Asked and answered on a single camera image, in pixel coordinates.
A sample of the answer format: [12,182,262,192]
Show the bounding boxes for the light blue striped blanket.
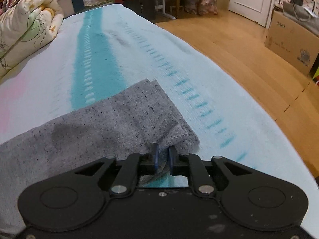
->
[0,4,317,239]

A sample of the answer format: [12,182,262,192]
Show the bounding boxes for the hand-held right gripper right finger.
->
[168,146,252,195]

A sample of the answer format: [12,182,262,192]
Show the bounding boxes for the grey paper bag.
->
[283,1,319,38]

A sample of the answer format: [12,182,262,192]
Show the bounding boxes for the floral storage bag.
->
[184,0,220,16]

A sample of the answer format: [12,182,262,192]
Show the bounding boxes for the dark storage box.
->
[124,0,158,23]

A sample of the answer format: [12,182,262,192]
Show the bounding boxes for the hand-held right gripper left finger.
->
[75,143,160,195]

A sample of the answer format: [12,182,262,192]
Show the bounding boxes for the brown cardboard box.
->
[264,7,319,76]

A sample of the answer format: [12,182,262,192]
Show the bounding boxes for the white table leg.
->
[155,0,178,20]

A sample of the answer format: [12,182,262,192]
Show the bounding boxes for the floral folded quilt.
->
[0,0,64,79]

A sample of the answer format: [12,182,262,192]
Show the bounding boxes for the grey pants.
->
[0,79,201,231]

